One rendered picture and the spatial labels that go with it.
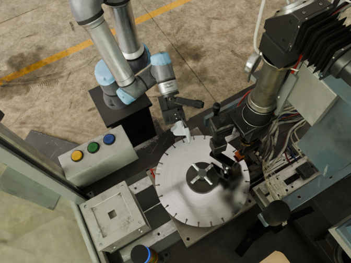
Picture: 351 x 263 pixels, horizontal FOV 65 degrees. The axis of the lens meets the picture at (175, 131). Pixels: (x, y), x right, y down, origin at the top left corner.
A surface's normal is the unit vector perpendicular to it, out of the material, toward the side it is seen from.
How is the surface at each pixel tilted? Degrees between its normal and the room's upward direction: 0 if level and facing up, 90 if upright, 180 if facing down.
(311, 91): 90
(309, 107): 90
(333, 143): 90
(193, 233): 0
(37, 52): 0
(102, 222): 0
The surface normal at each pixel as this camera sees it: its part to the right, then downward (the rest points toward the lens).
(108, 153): -0.07, -0.45
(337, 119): -0.87, 0.47
